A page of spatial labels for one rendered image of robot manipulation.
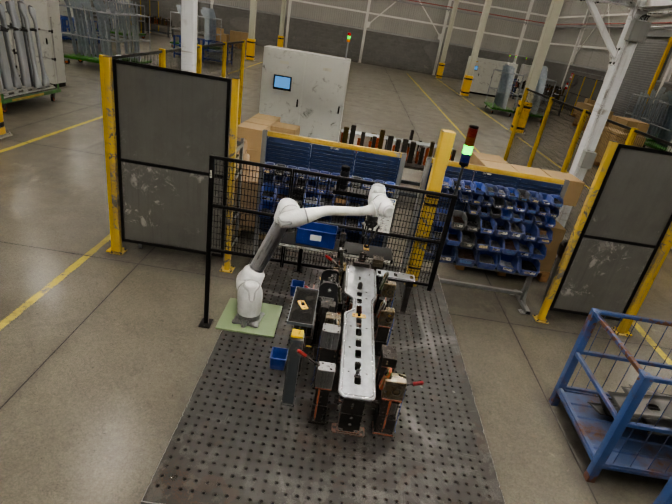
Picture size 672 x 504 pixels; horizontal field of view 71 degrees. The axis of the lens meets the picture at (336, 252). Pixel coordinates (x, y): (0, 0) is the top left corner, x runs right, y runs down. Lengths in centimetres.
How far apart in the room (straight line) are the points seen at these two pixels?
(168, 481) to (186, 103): 341
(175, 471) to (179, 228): 327
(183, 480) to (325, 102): 790
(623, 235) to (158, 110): 472
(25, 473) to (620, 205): 523
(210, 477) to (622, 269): 459
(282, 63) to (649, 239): 665
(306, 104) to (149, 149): 491
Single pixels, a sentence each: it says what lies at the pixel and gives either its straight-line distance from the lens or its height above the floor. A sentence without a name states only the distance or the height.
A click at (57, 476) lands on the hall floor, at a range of 343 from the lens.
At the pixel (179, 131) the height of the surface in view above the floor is 143.
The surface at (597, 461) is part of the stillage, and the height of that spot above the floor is 20.
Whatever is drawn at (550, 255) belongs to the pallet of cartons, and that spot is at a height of 38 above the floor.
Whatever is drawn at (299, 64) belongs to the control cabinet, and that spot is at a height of 179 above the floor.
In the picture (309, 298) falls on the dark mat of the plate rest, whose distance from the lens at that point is 270.
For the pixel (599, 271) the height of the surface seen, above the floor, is 68.
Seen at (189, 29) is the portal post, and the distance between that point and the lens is 683.
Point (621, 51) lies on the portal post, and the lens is 720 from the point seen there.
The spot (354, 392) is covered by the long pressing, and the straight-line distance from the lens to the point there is 239.
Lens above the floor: 258
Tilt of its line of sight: 26 degrees down
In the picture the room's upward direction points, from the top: 10 degrees clockwise
